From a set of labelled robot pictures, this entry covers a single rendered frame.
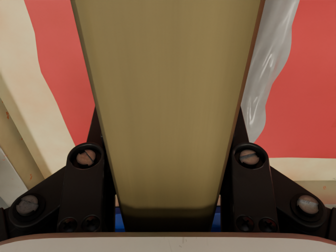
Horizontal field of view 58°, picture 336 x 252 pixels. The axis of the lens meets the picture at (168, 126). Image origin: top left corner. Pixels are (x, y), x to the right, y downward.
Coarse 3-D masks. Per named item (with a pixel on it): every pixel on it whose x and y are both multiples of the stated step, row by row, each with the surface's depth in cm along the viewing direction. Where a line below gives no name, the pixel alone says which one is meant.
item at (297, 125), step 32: (32, 0) 22; (64, 0) 22; (320, 0) 22; (64, 32) 24; (320, 32) 24; (64, 64) 26; (288, 64) 26; (320, 64) 26; (64, 96) 29; (288, 96) 29; (320, 96) 29; (288, 128) 32; (320, 128) 32
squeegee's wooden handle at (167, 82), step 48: (96, 0) 4; (144, 0) 4; (192, 0) 4; (240, 0) 4; (96, 48) 5; (144, 48) 5; (192, 48) 5; (240, 48) 5; (96, 96) 6; (144, 96) 5; (192, 96) 5; (240, 96) 6; (144, 144) 6; (192, 144) 6; (144, 192) 8; (192, 192) 8
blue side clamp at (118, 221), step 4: (116, 208) 37; (216, 208) 37; (116, 212) 37; (216, 212) 37; (116, 216) 37; (120, 216) 37; (216, 216) 37; (116, 220) 38; (120, 220) 38; (216, 220) 38; (116, 224) 39; (120, 224) 39; (212, 224) 39; (216, 224) 39; (116, 228) 39; (120, 228) 39; (212, 228) 39; (216, 228) 39
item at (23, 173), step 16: (0, 112) 29; (0, 128) 29; (16, 128) 32; (0, 144) 29; (16, 144) 32; (0, 160) 30; (16, 160) 32; (32, 160) 36; (0, 176) 32; (16, 176) 32; (32, 176) 35; (0, 192) 35; (16, 192) 35; (320, 192) 39
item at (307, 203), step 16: (240, 112) 12; (240, 128) 11; (224, 176) 10; (272, 176) 10; (224, 192) 11; (288, 192) 9; (304, 192) 9; (288, 208) 9; (304, 208) 9; (320, 208) 9; (304, 224) 9; (320, 224) 9
